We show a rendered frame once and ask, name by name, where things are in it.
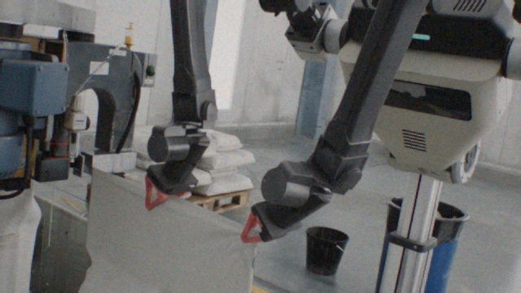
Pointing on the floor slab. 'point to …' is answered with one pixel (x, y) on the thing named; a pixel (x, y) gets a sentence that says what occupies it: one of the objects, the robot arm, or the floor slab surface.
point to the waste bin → (446, 252)
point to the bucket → (324, 249)
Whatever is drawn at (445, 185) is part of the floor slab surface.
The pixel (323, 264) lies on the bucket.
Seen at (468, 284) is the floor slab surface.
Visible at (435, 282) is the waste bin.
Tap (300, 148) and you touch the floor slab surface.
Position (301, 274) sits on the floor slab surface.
